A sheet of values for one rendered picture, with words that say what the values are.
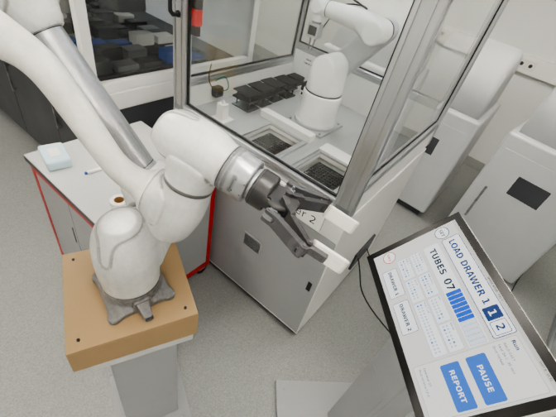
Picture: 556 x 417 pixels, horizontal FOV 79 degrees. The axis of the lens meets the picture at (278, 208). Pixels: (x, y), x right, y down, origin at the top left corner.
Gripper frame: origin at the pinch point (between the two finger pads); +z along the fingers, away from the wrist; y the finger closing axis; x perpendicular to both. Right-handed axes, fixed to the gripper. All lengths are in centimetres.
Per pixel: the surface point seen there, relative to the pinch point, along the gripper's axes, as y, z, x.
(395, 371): -25, 44, -45
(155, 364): -6, -21, -85
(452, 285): -26.5, 34.5, -8.8
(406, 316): -21.6, 30.3, -22.0
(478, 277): -26.6, 37.3, -3.2
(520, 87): -352, 111, 44
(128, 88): -98, -118, -53
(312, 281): -68, 15, -69
